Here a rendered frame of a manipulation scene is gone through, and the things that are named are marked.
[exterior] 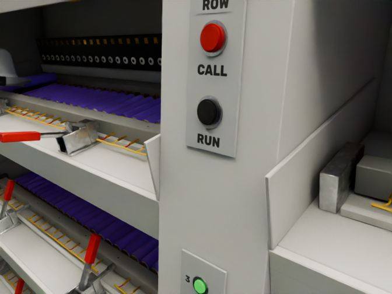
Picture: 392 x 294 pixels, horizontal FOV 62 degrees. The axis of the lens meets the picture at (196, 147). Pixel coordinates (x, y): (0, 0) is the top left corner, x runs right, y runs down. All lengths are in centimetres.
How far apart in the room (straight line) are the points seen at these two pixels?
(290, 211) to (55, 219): 46
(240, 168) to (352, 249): 8
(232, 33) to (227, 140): 6
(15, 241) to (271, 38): 55
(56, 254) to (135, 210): 29
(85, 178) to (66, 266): 22
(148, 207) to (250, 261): 10
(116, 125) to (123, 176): 8
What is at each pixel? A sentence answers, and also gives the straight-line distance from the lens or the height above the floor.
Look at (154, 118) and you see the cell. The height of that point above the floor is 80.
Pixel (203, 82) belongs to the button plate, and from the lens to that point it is 21.
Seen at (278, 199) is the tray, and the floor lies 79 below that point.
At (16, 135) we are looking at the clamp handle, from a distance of 35.
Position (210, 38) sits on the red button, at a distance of 20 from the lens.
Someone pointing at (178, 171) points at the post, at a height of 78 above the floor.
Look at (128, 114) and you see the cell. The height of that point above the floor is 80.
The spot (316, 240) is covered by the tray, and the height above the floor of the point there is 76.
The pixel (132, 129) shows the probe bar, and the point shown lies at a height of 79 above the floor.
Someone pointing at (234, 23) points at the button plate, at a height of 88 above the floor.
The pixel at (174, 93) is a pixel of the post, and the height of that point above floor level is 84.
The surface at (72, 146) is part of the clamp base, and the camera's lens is 38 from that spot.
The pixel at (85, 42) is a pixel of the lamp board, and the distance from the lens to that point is 64.
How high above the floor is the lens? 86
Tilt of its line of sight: 14 degrees down
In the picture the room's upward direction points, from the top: 2 degrees clockwise
